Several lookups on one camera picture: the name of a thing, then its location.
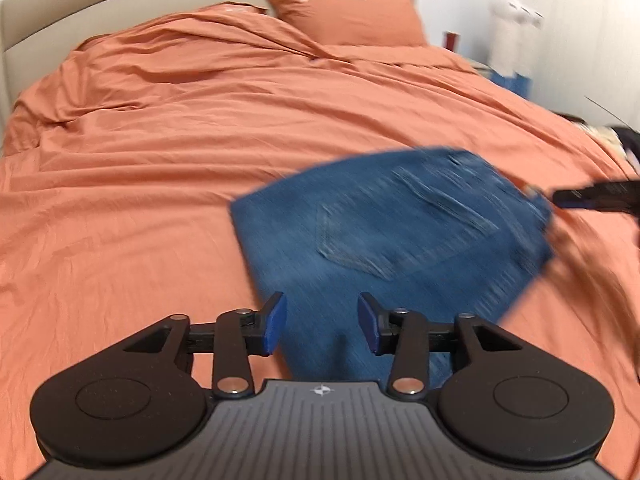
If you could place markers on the orange duvet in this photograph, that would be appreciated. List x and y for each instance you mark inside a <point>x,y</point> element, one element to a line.
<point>150,160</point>

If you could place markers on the orange embroidered pillow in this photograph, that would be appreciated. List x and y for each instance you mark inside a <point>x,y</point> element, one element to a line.
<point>345,15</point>
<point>242,9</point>

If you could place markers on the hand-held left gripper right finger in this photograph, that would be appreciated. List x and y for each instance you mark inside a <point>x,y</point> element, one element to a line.
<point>368,321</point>

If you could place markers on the beige bed headboard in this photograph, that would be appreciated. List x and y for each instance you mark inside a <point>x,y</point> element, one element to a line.
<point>100,5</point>

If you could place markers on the red cup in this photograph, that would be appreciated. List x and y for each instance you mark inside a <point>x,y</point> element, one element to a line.
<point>451,41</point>

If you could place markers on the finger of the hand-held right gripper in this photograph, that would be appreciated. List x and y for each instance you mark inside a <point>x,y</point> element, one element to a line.
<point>600,192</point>

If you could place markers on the blue denim pants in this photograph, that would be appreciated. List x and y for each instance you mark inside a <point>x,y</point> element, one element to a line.
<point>390,240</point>

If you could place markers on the beige nightstand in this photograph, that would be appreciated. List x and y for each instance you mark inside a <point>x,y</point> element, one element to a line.
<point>479,65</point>

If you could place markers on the white wardrobe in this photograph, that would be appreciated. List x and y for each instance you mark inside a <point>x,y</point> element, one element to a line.
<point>590,10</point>

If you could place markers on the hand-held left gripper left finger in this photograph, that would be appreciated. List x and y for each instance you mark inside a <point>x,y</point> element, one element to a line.
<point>275,321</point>

